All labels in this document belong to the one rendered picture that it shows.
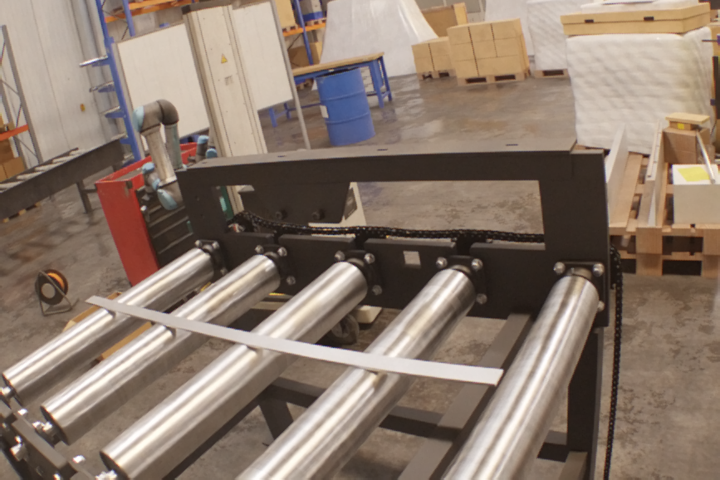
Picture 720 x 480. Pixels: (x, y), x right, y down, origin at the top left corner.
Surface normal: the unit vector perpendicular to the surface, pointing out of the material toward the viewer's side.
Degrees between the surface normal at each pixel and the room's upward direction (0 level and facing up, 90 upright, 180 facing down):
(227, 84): 90
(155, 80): 90
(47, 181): 90
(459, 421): 0
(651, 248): 90
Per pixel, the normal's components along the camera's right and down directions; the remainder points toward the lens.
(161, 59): 0.52, 0.18
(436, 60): -0.52, 0.40
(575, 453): -0.22, -0.92
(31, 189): 0.84, 0.00
